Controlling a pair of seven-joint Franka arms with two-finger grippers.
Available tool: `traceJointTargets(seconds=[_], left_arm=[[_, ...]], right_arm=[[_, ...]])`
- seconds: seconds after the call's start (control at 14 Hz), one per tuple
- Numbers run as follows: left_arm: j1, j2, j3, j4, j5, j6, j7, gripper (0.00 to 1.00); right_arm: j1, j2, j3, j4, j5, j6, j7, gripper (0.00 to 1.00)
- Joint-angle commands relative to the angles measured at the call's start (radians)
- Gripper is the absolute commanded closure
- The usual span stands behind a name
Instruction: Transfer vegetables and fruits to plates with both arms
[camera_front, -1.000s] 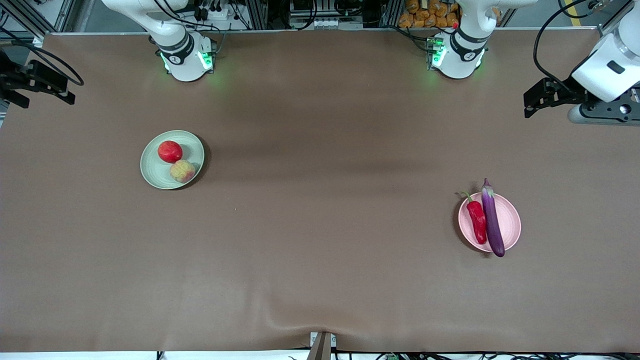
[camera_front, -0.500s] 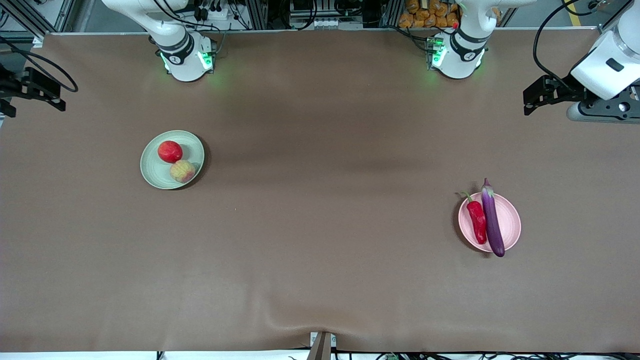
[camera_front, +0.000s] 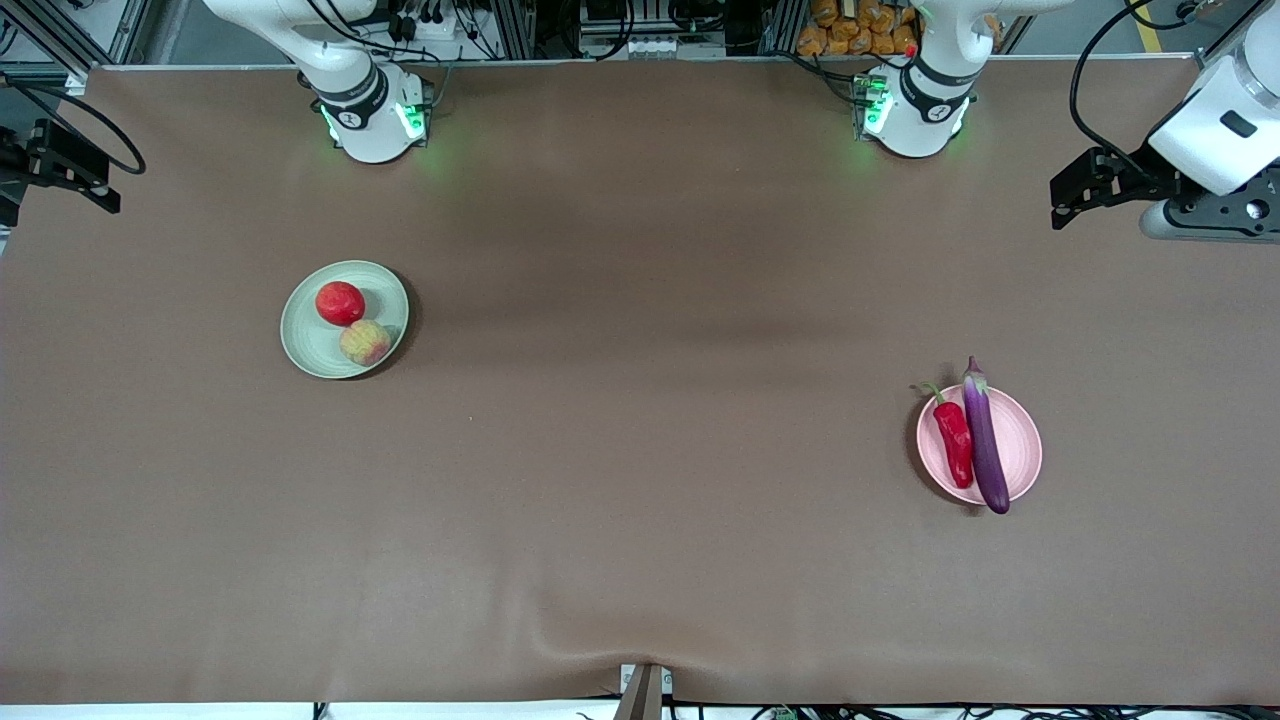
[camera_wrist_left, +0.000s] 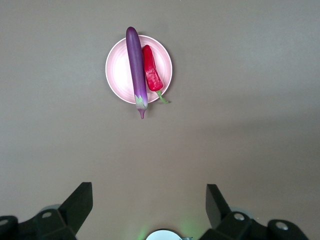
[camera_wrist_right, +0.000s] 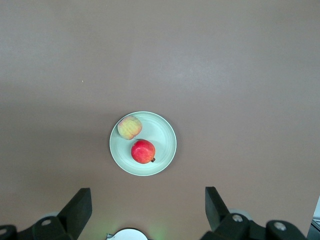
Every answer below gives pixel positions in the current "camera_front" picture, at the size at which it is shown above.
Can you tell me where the purple eggplant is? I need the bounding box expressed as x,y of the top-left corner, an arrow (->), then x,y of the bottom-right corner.
960,355 -> 1012,516

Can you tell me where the bag of orange items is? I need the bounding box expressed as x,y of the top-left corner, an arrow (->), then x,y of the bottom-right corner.
796,0 -> 922,58

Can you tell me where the pink round plate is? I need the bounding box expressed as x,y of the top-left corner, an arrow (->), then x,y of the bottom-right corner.
916,383 -> 1044,506

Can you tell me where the aluminium frame profile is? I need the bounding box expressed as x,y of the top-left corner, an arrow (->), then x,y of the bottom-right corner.
0,0 -> 153,96
1195,0 -> 1263,83

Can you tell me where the yellow-green apple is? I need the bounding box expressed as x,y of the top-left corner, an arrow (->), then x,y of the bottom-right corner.
338,319 -> 394,368

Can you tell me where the red chili pepper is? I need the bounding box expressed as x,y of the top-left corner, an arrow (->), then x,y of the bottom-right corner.
911,380 -> 976,491

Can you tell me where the white power strip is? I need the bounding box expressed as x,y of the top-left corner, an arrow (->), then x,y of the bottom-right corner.
388,0 -> 473,43

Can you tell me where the brown table cloth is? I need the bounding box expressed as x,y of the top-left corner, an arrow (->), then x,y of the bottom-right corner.
0,55 -> 1280,707

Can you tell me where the pale green round plate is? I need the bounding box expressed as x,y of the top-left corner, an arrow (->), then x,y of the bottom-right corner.
280,260 -> 411,380

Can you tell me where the red apple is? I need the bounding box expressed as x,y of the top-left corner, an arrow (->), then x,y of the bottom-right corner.
315,281 -> 368,328

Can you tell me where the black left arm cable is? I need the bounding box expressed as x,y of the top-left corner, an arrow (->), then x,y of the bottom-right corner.
1068,0 -> 1193,173

